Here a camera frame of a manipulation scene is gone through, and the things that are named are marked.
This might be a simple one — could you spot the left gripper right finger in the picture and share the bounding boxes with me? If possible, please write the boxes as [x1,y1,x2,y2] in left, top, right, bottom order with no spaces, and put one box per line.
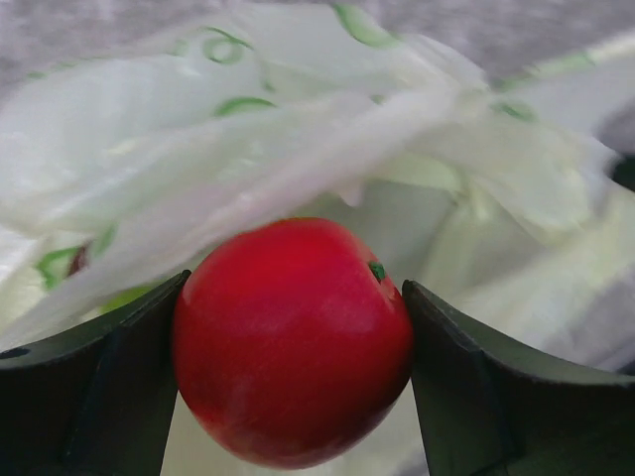
[402,281,634,475]

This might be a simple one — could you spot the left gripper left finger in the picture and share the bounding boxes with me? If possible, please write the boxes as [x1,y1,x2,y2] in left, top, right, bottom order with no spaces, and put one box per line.
[1,272,190,476]

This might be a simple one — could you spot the green round fruit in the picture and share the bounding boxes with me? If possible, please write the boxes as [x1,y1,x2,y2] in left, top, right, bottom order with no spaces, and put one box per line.
[99,286,153,314]

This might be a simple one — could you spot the red and green fruit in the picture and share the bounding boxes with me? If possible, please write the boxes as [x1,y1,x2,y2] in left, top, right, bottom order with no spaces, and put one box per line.
[172,217,414,470]

